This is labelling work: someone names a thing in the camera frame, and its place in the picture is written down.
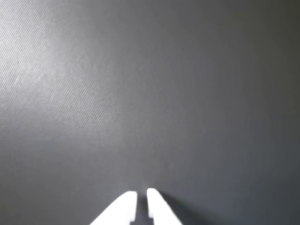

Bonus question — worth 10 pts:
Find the dark grey table mat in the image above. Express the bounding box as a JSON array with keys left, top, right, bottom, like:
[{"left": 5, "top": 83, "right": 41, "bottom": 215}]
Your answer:
[{"left": 0, "top": 0, "right": 300, "bottom": 225}]

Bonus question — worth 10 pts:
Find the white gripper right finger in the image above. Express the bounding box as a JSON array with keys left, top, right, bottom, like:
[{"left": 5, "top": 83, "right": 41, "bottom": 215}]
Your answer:
[{"left": 146, "top": 187, "right": 182, "bottom": 225}]

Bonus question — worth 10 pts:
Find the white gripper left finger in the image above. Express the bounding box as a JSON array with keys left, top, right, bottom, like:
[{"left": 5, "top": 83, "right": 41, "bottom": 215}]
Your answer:
[{"left": 90, "top": 190, "right": 138, "bottom": 225}]

